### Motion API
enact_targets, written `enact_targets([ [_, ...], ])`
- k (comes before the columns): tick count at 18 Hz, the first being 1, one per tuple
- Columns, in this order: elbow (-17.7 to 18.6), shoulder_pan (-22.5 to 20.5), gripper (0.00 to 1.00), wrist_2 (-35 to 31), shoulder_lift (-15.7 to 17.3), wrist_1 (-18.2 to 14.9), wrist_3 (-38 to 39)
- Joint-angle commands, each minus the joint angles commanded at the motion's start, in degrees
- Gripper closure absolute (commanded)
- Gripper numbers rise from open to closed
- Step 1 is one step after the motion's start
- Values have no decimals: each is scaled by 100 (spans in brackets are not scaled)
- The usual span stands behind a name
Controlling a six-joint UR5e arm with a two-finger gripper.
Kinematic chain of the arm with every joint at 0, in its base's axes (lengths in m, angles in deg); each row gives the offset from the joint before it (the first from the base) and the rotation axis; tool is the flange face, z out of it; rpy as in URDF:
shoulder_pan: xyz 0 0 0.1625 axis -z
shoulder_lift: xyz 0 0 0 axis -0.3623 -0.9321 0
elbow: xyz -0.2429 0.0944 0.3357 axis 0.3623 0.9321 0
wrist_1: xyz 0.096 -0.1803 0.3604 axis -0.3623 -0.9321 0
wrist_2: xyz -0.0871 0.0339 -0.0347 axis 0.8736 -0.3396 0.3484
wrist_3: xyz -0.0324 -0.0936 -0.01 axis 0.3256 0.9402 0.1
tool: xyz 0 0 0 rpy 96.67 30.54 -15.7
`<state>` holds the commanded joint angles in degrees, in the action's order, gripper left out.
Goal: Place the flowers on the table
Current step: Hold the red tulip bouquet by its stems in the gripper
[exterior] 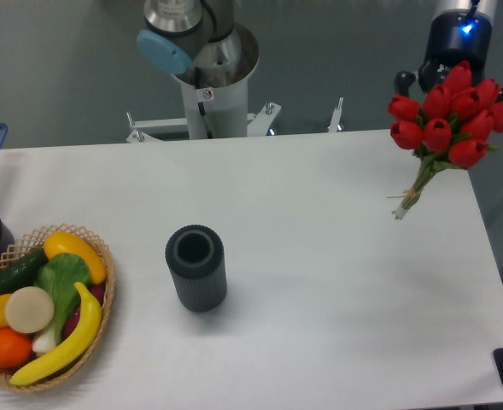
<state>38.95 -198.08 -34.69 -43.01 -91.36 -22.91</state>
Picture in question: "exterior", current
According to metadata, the green cucumber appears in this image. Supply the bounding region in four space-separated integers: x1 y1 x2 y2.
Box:
0 248 48 296

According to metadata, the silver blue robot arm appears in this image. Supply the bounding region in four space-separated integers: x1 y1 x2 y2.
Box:
137 1 498 96

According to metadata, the dark red vegetable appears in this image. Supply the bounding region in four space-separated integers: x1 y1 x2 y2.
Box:
63 283 106 339

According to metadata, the yellow squash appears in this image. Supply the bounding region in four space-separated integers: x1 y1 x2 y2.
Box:
44 231 107 284

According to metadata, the woven wicker basket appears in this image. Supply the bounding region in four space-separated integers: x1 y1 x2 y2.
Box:
0 224 115 394

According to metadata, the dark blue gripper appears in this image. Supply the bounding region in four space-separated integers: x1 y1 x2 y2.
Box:
395 0 498 97

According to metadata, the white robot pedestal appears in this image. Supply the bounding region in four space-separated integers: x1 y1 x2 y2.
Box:
126 80 282 143

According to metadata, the green bok choy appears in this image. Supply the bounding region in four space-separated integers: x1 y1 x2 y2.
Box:
32 253 91 355

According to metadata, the orange fruit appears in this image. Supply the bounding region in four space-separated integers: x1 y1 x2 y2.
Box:
0 327 32 369

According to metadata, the red tulip bouquet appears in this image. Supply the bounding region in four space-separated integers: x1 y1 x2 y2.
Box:
388 61 503 220

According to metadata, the yellow banana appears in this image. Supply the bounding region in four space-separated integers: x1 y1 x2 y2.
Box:
9 282 102 387

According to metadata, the dark grey ribbed vase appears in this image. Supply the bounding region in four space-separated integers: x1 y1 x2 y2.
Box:
165 225 227 313

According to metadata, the beige round disc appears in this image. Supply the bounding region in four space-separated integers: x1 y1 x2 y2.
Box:
4 286 55 334

